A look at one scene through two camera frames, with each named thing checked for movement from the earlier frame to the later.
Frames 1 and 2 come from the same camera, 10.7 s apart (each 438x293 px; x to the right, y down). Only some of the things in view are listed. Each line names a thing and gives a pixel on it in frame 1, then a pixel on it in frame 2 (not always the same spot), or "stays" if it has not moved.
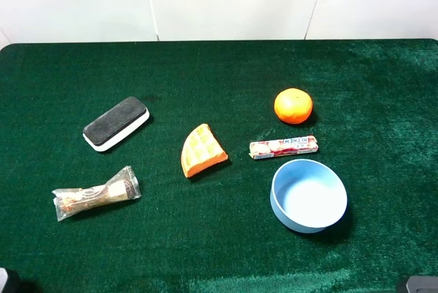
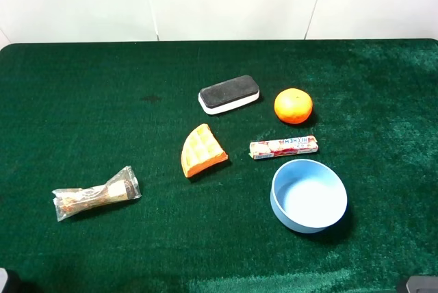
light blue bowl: (308, 195) stays
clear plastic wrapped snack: (124, 187) stays
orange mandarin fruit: (293, 105) stays
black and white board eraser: (111, 126) to (222, 96)
